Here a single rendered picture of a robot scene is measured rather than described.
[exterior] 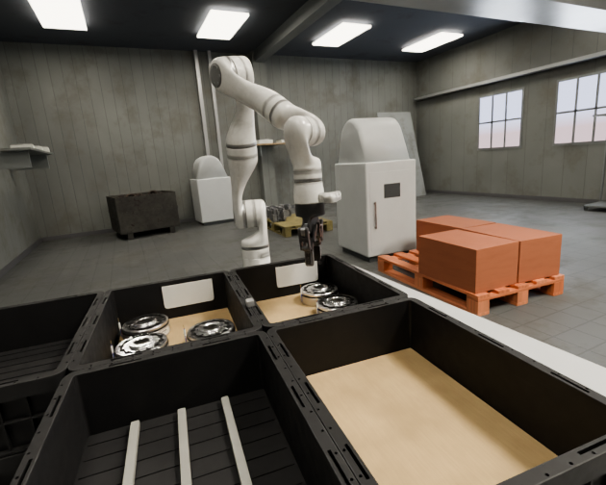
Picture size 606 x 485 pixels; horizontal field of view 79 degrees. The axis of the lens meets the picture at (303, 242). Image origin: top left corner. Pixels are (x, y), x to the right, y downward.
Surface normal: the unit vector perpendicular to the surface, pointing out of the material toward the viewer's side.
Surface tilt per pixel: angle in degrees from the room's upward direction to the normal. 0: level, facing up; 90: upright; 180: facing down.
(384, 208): 90
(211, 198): 90
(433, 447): 0
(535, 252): 90
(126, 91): 90
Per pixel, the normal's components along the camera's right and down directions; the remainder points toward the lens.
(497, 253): 0.38, 0.18
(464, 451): -0.07, -0.97
